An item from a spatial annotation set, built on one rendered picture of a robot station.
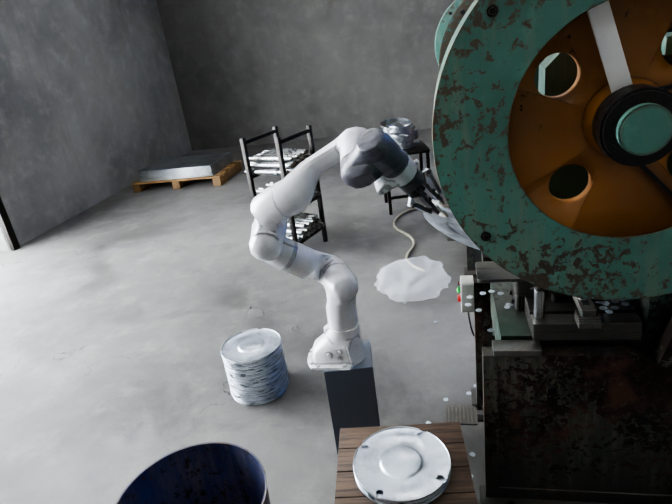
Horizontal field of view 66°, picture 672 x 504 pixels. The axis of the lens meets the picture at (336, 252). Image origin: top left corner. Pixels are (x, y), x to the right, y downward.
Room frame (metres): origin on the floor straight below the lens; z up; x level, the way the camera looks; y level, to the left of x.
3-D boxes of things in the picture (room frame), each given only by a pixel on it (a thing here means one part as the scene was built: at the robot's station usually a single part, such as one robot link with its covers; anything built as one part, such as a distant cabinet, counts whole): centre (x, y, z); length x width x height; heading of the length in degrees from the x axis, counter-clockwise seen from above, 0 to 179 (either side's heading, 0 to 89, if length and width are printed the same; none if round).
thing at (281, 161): (3.93, 0.32, 0.47); 0.46 x 0.43 x 0.95; 57
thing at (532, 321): (1.51, -0.75, 0.68); 0.45 x 0.30 x 0.06; 167
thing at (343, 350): (1.67, 0.05, 0.52); 0.22 x 0.19 x 0.14; 86
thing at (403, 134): (4.63, -0.72, 0.40); 0.45 x 0.40 x 0.79; 179
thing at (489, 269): (1.55, -0.58, 0.72); 0.25 x 0.14 x 0.14; 77
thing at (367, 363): (1.67, 0.01, 0.23); 0.18 x 0.18 x 0.45; 86
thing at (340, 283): (1.64, 0.00, 0.71); 0.18 x 0.11 x 0.25; 13
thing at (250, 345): (2.17, 0.47, 0.25); 0.29 x 0.29 x 0.01
